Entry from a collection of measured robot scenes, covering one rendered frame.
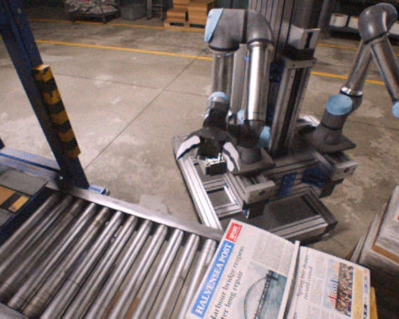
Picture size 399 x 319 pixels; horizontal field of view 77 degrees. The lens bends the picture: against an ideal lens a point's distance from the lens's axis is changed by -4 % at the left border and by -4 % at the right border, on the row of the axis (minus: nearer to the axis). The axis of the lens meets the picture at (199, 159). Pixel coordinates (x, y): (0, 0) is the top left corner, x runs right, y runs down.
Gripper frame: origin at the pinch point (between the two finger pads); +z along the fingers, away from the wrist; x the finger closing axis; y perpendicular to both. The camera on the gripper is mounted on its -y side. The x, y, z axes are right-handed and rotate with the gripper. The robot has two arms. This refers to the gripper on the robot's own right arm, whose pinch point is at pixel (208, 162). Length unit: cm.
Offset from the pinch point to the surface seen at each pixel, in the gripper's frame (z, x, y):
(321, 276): 14.2, -32.2, 16.3
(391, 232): -22, -80, 38
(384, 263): -19, -88, 56
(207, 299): 22.9, -5.7, 20.1
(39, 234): 0, 58, 53
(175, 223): -12.2, 6.9, 45.1
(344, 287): 16.4, -37.1, 15.3
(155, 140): -166, 55, 133
